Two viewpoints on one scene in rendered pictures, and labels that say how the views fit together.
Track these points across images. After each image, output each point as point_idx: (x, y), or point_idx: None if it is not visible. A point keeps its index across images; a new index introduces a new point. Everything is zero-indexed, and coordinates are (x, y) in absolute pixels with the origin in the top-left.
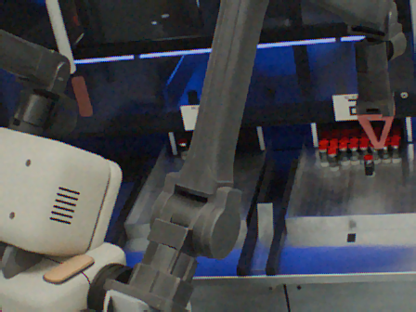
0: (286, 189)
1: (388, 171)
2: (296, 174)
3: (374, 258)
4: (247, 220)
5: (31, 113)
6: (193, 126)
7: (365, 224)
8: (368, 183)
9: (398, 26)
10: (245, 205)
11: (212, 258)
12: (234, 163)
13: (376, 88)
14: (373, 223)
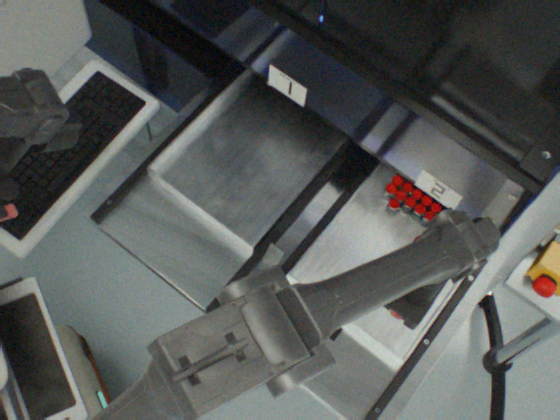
0: (321, 220)
1: None
2: (342, 209)
3: (333, 379)
4: (257, 244)
5: (2, 152)
6: (276, 86)
7: (355, 329)
8: None
9: (496, 240)
10: (276, 207)
11: None
12: (307, 129)
13: (416, 297)
14: (363, 334)
